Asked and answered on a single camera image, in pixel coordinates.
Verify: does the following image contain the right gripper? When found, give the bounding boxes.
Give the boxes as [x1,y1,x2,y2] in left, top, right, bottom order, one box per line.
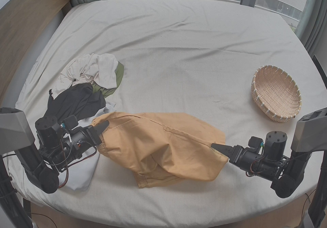
[229,145,259,172]

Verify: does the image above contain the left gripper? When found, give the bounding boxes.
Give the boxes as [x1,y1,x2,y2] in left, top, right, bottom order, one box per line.
[72,120,110,151]

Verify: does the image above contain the tan shorts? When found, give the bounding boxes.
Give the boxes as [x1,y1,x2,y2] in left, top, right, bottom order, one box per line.
[91,111,228,188]

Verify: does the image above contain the black garment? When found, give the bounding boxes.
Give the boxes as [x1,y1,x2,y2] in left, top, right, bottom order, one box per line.
[45,83,106,130]

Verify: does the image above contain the pale blue garment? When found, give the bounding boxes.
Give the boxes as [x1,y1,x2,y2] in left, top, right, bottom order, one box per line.
[58,102,116,192]

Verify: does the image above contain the green garment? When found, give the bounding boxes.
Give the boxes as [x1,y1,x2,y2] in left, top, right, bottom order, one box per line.
[91,61,125,98]

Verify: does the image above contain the white garment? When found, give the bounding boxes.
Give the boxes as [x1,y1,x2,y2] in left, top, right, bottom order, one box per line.
[52,53,119,100]

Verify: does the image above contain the round woven basket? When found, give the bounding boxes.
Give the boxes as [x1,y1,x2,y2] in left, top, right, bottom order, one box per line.
[252,65,302,123]

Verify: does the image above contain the bed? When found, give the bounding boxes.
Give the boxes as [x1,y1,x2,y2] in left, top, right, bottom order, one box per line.
[0,0,327,228]

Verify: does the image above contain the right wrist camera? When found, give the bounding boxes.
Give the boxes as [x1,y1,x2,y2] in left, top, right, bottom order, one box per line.
[248,136,264,150]

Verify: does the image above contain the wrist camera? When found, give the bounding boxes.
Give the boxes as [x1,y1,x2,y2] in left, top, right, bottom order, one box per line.
[62,115,79,131]
[248,136,264,150]

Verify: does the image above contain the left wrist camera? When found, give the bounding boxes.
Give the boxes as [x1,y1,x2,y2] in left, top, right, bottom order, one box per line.
[62,115,79,131]

